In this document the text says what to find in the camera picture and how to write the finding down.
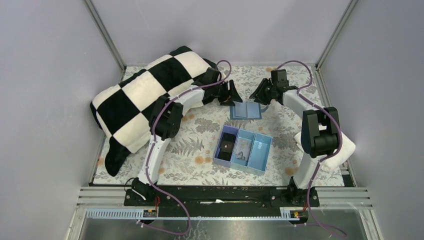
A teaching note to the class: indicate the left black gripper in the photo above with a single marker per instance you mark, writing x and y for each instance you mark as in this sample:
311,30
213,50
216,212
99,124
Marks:
225,92

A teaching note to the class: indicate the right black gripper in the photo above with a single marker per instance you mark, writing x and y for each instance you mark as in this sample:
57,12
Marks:
265,91

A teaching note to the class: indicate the teal leather card holder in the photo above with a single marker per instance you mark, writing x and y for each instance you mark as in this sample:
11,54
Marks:
247,111

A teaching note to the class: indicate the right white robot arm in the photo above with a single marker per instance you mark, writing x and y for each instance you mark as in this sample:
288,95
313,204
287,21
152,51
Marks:
319,139

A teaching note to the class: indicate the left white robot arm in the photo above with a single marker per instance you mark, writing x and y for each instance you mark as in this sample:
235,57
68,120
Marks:
166,120

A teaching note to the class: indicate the black card in box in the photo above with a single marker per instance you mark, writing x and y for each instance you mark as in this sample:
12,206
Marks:
224,155

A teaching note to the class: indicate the VIP card in box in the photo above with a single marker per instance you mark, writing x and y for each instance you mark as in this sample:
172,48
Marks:
240,156

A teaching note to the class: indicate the light blue middle box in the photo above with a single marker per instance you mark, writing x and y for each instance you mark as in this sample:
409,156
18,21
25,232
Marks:
237,164

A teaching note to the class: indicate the light blue box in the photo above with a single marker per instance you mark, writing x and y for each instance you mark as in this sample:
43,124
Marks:
259,153
237,164

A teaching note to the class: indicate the light blue right box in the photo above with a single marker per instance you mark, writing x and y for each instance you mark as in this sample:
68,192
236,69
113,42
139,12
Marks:
259,153

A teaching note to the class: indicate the purple open box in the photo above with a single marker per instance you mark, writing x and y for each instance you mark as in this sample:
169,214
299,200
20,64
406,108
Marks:
229,129

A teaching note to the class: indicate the floral patterned table mat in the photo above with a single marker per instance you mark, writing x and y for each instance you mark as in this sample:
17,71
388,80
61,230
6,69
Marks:
188,159

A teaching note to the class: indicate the white folded towel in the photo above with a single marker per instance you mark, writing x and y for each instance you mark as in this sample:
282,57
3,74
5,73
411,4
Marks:
344,149

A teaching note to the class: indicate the black white checkered blanket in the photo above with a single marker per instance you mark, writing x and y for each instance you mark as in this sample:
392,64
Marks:
123,111

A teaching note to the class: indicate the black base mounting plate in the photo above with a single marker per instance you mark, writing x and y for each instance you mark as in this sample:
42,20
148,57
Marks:
214,201

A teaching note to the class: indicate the aluminium frame rail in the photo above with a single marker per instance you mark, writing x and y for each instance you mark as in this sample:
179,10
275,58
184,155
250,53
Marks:
329,197

